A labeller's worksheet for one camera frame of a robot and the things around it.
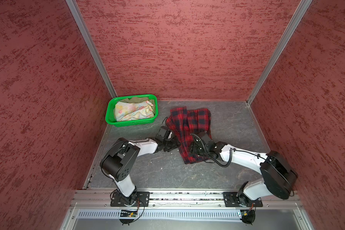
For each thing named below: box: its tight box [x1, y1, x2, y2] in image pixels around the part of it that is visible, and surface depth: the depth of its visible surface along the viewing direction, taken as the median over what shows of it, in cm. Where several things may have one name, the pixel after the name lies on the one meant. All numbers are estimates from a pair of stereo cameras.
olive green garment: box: [118, 96, 154, 104], surface depth 113 cm
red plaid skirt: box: [165, 106, 212, 165], surface depth 99 cm
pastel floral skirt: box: [114, 100, 155, 122], surface depth 109 cm
